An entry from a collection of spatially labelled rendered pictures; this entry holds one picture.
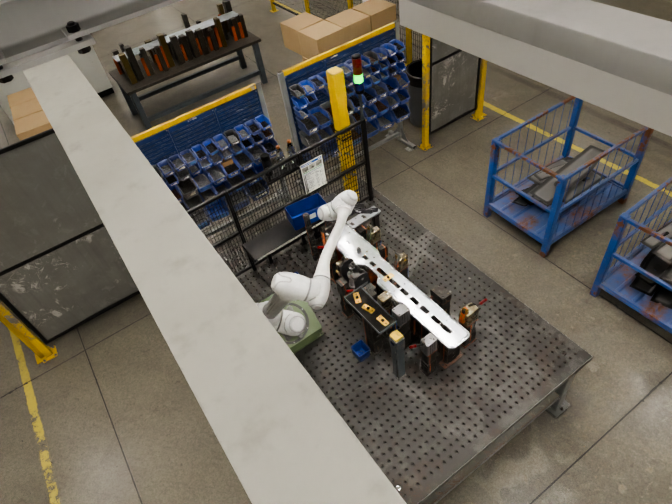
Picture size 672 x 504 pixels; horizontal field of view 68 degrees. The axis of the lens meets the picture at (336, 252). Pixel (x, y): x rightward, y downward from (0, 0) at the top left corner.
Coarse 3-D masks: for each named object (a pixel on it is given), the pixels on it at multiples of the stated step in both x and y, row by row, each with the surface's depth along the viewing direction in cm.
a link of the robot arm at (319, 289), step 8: (312, 280) 275; (320, 280) 277; (328, 280) 280; (312, 288) 272; (320, 288) 275; (328, 288) 278; (312, 296) 272; (320, 296) 273; (312, 304) 272; (320, 304) 272
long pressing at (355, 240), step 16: (352, 240) 381; (352, 256) 370; (368, 256) 367; (384, 288) 344; (400, 288) 343; (416, 288) 342; (432, 304) 330; (416, 320) 324; (432, 320) 322; (448, 320) 320; (448, 336) 312; (464, 336) 310
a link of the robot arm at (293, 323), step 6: (288, 312) 326; (294, 312) 327; (282, 318) 323; (288, 318) 322; (294, 318) 321; (300, 318) 323; (282, 324) 323; (288, 324) 320; (294, 324) 321; (300, 324) 322; (282, 330) 324; (288, 330) 321; (294, 330) 320; (300, 330) 322
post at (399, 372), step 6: (390, 342) 303; (396, 342) 298; (402, 342) 301; (396, 348) 301; (402, 348) 305; (396, 354) 308; (402, 354) 311; (396, 360) 313; (402, 360) 316; (396, 366) 318; (402, 366) 321; (396, 372) 326; (402, 372) 327
